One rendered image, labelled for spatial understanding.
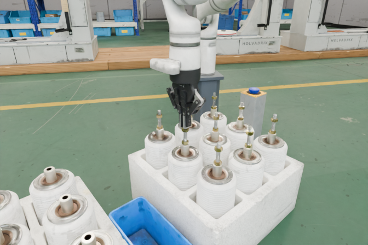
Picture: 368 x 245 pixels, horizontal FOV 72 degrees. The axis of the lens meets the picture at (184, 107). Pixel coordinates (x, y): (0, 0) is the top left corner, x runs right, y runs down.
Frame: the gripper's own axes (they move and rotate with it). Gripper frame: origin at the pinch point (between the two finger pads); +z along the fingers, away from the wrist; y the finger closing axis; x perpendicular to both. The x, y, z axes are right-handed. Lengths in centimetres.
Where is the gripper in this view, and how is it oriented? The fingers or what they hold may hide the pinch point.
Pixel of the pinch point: (184, 120)
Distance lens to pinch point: 65.0
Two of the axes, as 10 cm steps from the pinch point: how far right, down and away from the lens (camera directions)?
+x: -7.6, 2.5, -5.9
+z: 0.0, 9.2, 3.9
